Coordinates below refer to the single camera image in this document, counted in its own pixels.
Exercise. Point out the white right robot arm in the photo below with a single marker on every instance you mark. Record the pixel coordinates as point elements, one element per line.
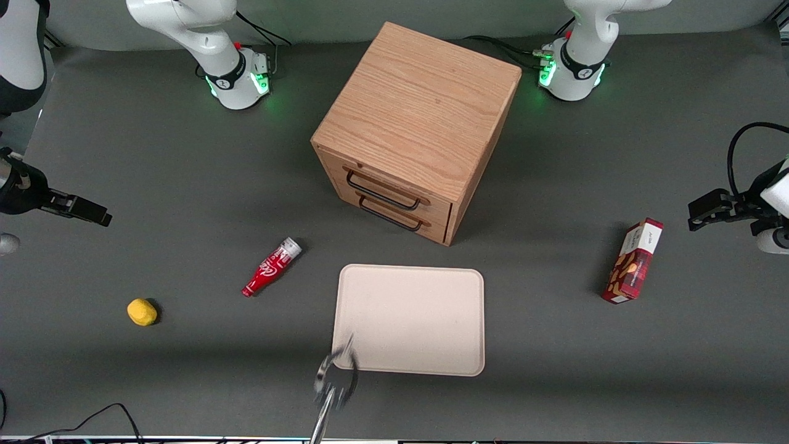
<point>203,31</point>

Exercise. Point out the silver metal utensil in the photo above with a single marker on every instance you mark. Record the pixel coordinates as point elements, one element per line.
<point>336,376</point>

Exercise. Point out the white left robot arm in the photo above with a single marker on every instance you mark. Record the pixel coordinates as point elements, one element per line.
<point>579,55</point>

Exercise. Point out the wooden drawer cabinet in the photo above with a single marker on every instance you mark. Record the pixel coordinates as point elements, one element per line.
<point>425,105</point>

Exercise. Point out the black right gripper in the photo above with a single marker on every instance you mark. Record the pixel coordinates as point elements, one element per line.
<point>24,194</point>

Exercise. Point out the yellow lemon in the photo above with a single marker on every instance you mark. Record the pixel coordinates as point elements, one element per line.
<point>142,312</point>

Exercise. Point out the beige plastic tray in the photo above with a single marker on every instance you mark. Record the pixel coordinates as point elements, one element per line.
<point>410,320</point>

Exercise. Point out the red cola bottle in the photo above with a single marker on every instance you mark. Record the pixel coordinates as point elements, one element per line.
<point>268,271</point>

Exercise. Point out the red cookie box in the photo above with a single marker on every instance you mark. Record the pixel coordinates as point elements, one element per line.
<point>633,262</point>

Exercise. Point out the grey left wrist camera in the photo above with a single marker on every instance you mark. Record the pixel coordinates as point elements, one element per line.
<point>775,242</point>

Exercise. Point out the aluminium frame bar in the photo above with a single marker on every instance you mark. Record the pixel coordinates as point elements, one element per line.
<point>54,40</point>

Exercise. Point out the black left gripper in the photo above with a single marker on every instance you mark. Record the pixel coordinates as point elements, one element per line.
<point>735,207</point>

